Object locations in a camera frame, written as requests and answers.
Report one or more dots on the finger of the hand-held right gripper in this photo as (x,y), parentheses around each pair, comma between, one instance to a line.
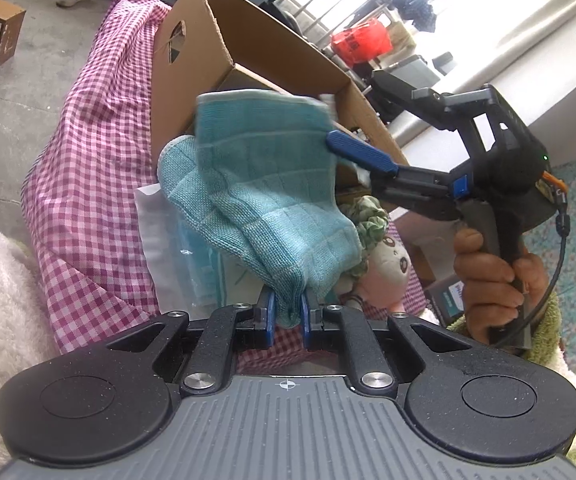
(417,204)
(362,152)

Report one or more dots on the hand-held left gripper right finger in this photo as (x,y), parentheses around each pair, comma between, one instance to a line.
(305,321)

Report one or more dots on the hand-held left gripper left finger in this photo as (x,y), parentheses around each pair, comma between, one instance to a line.
(269,321)

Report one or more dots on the green scrunchie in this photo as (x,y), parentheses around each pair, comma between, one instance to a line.
(372,215)

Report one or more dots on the pink plush toy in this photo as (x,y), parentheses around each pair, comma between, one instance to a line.
(390,260)

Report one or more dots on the teal waffle cloth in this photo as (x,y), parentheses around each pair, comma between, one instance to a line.
(268,185)

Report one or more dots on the bag of blue face masks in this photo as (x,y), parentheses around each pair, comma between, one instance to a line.
(178,260)

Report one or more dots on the cardboard box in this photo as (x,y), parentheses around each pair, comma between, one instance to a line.
(268,45)

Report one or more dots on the person's right hand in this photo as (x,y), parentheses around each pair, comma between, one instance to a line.
(482,285)

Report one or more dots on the wheelchair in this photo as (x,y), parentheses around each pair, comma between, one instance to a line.
(412,72)

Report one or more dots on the large red plastic bag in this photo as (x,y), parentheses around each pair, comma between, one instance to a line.
(357,40)

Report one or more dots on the beige hanging cloth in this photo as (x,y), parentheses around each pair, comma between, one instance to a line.
(400,35)

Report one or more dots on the dark blue hanging garment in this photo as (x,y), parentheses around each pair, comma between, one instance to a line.
(415,2)

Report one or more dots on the metal railing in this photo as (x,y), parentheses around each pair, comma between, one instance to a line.
(318,0)

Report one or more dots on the green towel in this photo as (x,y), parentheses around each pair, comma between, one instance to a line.
(550,332)

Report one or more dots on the pink checked cloth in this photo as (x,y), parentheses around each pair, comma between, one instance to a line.
(93,185)

